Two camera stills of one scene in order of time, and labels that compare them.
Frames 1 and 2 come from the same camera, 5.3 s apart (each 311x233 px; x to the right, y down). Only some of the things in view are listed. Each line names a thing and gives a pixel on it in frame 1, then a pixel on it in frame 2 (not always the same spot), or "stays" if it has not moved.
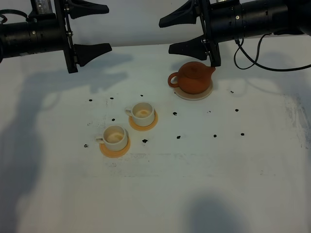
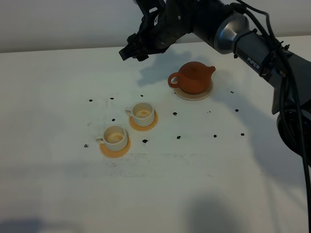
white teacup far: x=143 y=113 stays
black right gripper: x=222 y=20 to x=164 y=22
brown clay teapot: x=193 y=77 stays
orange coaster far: x=141 y=128 stays
